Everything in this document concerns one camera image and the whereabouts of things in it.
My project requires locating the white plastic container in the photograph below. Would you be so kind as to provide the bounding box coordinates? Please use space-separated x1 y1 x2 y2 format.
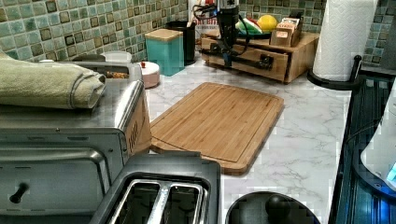
102 51 132 63

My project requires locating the teal canister with wooden lid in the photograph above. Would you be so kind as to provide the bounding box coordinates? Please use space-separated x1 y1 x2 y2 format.
145 29 185 77

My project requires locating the bamboo cutting board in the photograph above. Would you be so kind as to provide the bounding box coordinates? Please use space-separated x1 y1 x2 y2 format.
150 82 284 175

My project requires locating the wooden tea bag box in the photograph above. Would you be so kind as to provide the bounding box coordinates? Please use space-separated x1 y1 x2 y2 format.
269 18 303 47

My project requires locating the black dish rack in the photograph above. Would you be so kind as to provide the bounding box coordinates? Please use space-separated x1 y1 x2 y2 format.
328 77 396 224

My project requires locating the wooden drawer cabinet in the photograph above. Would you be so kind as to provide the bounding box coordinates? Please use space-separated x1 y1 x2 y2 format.
201 31 318 83

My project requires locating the folded green towel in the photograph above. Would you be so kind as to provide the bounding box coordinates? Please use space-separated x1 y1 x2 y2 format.
0 52 106 109

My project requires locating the dark blue fruit plate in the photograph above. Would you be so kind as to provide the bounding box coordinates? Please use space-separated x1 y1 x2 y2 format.
237 31 271 39

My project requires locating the yellow lemon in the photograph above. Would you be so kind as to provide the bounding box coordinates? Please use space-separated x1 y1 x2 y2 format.
257 15 277 32

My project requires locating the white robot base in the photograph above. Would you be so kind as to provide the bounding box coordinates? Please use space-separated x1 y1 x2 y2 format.
361 85 396 190

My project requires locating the watermelon slice toy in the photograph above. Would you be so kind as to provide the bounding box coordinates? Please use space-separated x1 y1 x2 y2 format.
235 18 262 35

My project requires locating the wooden drawer with black handle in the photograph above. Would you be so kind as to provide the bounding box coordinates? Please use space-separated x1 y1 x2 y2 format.
202 37 289 81

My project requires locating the black paper towel holder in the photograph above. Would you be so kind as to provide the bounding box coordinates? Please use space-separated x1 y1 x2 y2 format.
307 55 362 91

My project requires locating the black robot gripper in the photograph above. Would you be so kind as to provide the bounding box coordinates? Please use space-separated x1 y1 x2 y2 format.
217 0 239 67

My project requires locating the white paper towel roll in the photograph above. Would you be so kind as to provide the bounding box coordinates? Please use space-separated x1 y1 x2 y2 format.
313 0 378 81

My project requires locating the black slot toaster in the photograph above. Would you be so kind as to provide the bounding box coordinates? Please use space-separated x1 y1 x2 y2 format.
89 151 220 224

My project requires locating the black utensil cup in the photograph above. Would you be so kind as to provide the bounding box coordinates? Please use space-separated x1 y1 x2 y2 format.
165 21 195 65

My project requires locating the black round pot lid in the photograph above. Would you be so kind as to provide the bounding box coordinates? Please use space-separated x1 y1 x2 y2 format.
225 191 320 224

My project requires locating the stainless steel toaster oven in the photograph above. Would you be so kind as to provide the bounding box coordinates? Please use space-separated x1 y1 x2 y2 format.
0 62 151 224

